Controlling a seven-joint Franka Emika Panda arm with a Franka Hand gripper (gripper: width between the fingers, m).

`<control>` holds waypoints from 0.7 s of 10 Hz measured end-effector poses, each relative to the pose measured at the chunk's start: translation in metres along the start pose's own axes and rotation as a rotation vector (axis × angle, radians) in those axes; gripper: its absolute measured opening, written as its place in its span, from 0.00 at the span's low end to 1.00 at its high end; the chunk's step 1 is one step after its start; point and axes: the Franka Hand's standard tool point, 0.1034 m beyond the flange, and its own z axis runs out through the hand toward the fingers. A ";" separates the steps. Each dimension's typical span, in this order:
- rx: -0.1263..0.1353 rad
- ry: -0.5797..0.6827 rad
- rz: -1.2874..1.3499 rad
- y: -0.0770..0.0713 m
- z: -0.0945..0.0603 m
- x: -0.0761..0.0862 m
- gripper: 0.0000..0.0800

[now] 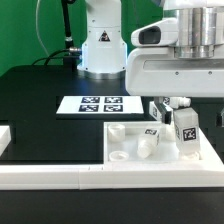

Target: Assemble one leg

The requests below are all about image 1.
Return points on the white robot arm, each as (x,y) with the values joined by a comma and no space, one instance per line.
(182,55)

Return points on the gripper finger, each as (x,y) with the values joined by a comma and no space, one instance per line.
(220,119)

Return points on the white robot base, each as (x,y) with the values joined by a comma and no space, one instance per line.
(104,52)

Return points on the white square table top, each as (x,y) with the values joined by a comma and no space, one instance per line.
(121,142)

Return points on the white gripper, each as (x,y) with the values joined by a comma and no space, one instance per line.
(156,72)

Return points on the white obstacle fence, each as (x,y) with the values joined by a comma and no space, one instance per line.
(71,156)

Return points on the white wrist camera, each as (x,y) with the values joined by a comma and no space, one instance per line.
(161,33)

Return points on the white sheet with tags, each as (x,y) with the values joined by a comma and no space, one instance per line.
(94,105)

